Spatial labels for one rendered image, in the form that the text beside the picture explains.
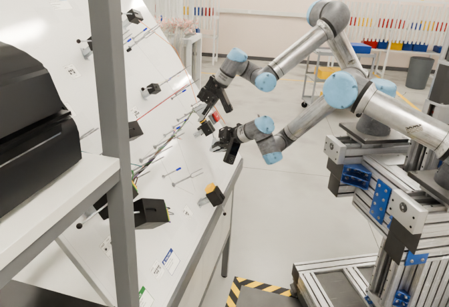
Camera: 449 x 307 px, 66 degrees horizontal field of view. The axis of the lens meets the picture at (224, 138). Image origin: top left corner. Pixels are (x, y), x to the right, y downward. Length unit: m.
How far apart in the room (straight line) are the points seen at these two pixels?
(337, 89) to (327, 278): 1.36
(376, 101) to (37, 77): 0.95
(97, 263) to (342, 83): 0.88
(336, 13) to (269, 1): 8.15
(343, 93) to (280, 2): 8.48
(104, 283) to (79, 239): 0.13
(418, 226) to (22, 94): 1.17
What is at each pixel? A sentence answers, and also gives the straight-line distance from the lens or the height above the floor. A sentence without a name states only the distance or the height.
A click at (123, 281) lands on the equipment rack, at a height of 1.18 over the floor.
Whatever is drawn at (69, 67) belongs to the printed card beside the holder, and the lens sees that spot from 1.24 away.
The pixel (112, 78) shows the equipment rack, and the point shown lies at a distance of 0.57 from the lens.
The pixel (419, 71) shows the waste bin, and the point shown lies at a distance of 8.31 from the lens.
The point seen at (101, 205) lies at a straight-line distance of 0.91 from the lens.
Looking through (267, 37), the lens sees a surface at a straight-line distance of 9.66.
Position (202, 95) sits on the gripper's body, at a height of 1.30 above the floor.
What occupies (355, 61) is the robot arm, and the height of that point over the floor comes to 1.46.
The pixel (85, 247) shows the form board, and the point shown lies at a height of 1.11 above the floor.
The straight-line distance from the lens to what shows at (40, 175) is 0.53.
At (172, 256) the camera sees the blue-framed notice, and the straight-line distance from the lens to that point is 1.21.
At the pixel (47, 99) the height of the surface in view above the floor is 1.58.
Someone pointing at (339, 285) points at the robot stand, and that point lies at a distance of 2.26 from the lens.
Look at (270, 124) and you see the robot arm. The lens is 1.38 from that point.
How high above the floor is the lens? 1.73
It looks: 23 degrees down
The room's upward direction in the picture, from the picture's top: 3 degrees clockwise
